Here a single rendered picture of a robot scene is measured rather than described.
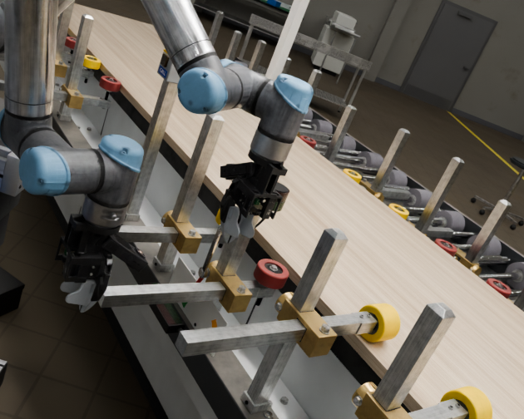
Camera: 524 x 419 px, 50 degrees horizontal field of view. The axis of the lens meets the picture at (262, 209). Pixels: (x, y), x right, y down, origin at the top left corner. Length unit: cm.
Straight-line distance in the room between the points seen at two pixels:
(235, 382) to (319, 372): 21
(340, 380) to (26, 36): 95
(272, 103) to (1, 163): 59
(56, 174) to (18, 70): 18
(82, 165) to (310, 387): 80
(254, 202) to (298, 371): 53
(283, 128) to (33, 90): 43
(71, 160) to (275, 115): 37
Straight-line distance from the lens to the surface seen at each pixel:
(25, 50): 96
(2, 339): 231
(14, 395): 212
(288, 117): 104
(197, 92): 94
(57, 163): 91
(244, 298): 128
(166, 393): 202
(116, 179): 96
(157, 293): 119
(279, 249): 146
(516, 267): 250
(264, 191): 107
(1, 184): 131
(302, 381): 145
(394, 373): 97
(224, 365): 134
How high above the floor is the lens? 153
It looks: 22 degrees down
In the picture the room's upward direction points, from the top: 23 degrees clockwise
